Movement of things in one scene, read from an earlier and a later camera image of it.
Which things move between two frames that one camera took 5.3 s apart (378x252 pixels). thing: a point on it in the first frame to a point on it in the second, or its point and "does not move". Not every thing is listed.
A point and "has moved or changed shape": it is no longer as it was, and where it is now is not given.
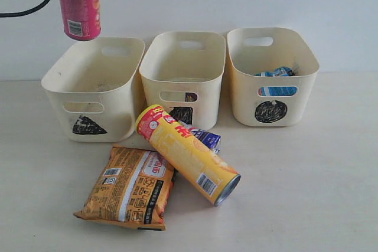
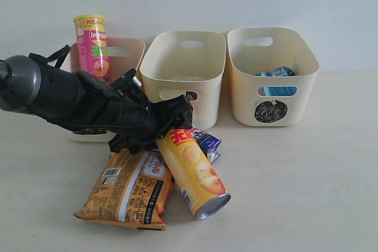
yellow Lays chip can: (213, 177) has moved or changed shape
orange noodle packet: (133, 188) does not move
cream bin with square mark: (182, 72) does not move
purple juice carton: (191, 97) does not move
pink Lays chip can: (81, 13) to (92, 49)
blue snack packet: (277, 91) does not move
